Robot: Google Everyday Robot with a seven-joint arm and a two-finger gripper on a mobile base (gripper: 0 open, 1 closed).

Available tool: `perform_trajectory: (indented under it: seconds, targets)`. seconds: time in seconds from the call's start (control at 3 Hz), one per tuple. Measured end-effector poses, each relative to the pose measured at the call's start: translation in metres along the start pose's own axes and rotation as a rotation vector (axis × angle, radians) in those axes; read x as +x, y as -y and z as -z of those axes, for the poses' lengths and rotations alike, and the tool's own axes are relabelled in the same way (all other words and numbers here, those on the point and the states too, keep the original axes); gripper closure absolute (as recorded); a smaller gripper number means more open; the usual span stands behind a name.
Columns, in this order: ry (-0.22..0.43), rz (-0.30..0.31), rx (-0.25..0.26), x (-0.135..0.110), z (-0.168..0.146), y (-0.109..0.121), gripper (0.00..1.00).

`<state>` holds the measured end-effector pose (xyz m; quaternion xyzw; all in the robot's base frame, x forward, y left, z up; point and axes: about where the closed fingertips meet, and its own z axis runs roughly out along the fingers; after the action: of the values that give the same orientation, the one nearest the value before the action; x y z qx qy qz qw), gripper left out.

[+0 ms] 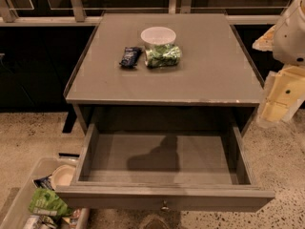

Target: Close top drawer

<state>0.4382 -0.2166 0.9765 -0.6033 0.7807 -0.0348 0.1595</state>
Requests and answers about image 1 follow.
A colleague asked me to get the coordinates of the metal glass railing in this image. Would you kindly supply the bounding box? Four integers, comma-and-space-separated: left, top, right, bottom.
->
0, 0, 294, 27

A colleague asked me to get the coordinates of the white paper plate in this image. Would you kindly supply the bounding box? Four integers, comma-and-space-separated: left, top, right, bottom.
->
51, 165, 75, 189

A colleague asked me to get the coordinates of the white can in bin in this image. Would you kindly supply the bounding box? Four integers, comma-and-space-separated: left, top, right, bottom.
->
22, 215, 57, 229

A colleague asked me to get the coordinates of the dark snack packet in bin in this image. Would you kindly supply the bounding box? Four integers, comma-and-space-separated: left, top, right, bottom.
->
32, 176, 53, 190

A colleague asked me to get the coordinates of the grey top drawer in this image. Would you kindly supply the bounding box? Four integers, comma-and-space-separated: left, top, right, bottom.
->
56, 125, 275, 212

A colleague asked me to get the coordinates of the green crumpled snack bag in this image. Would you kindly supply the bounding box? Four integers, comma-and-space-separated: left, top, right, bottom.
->
145, 44, 181, 69

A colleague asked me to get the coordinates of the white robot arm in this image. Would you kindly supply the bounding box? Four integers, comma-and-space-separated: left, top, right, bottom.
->
253, 0, 305, 123

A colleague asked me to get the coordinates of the dark blue snack packet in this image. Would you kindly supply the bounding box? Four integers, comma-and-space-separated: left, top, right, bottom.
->
120, 47, 142, 69

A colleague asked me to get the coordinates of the grey wooden cabinet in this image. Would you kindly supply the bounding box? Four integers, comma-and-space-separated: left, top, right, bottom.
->
65, 13, 262, 128

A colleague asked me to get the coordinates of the small metal drawer knob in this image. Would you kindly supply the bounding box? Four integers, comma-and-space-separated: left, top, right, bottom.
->
160, 200, 170, 211

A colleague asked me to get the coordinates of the green chip bag in bin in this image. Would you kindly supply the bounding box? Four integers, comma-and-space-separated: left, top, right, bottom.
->
29, 188, 72, 217

